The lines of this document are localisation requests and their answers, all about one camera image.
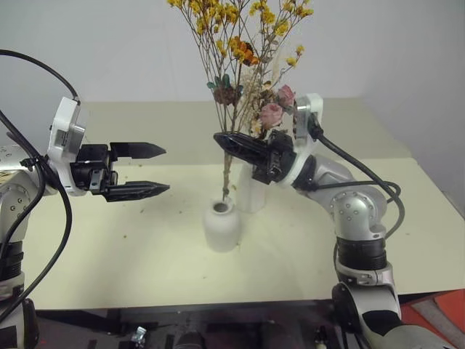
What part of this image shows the grey strap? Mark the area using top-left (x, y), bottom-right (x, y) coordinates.
top-left (413, 293), bottom-right (465, 330)

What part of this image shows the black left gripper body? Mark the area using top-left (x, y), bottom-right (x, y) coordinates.
top-left (70, 143), bottom-right (119, 197)

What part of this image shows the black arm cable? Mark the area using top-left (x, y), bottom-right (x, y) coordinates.
top-left (308, 121), bottom-right (406, 239)
top-left (0, 49), bottom-right (81, 321)

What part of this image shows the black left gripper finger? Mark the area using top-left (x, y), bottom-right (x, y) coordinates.
top-left (102, 180), bottom-right (171, 204)
top-left (109, 141), bottom-right (168, 161)

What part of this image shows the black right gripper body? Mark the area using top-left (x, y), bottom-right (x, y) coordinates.
top-left (251, 130), bottom-right (296, 185)

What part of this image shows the tall slim white vase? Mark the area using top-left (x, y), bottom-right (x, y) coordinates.
top-left (236, 161), bottom-right (272, 213)

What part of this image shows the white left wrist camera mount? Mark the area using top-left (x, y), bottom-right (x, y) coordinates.
top-left (46, 96), bottom-right (90, 198)

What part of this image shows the yellow dried flower bouquet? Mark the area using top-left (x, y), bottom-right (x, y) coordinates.
top-left (166, 0), bottom-right (315, 203)

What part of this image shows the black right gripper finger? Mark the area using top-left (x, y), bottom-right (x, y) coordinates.
top-left (225, 148), bottom-right (270, 168)
top-left (212, 132), bottom-right (272, 154)

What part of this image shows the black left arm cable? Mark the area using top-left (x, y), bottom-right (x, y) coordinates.
top-left (0, 49), bottom-right (81, 321)

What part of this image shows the red orange mat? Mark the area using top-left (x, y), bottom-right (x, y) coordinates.
top-left (397, 288), bottom-right (465, 349)

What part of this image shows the dark structure under table edge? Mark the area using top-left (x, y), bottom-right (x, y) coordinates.
top-left (34, 298), bottom-right (364, 349)

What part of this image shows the pink rose dried bouquet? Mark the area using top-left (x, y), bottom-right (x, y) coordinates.
top-left (206, 36), bottom-right (297, 143)

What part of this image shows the short round white vase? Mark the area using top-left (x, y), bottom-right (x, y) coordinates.
top-left (202, 198), bottom-right (243, 254)

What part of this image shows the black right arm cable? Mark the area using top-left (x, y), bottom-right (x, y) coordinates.
top-left (308, 121), bottom-right (406, 239)

